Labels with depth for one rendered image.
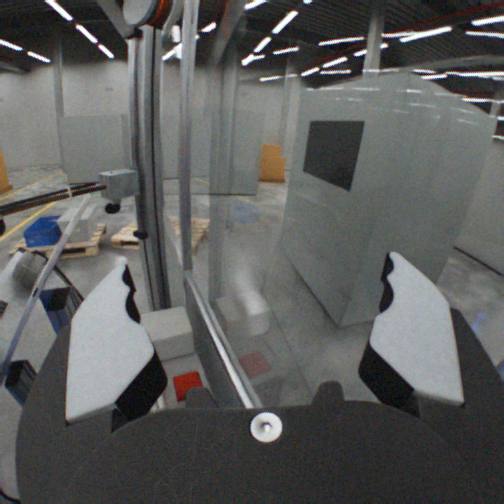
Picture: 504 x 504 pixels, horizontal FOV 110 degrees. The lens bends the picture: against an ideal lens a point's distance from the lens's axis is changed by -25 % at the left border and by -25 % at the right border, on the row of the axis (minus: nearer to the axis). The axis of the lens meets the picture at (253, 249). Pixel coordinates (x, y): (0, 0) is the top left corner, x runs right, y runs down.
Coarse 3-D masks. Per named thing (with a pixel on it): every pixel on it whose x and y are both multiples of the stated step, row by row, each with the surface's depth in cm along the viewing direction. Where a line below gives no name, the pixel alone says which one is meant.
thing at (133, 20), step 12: (132, 0) 45; (144, 0) 44; (156, 0) 43; (168, 0) 45; (132, 12) 47; (144, 12) 45; (156, 12) 46; (168, 12) 48; (132, 24) 48; (144, 24) 48; (156, 24) 49
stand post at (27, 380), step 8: (16, 368) 50; (24, 368) 52; (8, 376) 47; (16, 376) 48; (24, 376) 51; (32, 376) 55; (8, 384) 45; (16, 384) 46; (24, 384) 50; (16, 392) 48; (24, 392) 48; (16, 400) 48; (24, 400) 50
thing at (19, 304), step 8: (8, 304) 40; (16, 304) 42; (24, 304) 45; (8, 312) 39; (16, 312) 41; (0, 320) 36; (8, 320) 38; (16, 320) 39; (0, 328) 35; (8, 328) 37; (16, 328) 38; (0, 336) 35; (8, 336) 36; (0, 344) 34; (8, 344) 35; (0, 352) 34; (0, 360) 33; (0, 368) 33
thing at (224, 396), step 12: (168, 240) 133; (168, 252) 141; (168, 264) 152; (168, 276) 165; (180, 276) 106; (180, 288) 112; (180, 300) 120; (192, 300) 86; (192, 312) 90; (192, 324) 95; (204, 336) 76; (204, 348) 80; (204, 360) 84; (216, 360) 66; (216, 372) 69; (216, 384) 72; (228, 384) 58; (216, 396) 76; (228, 396) 60
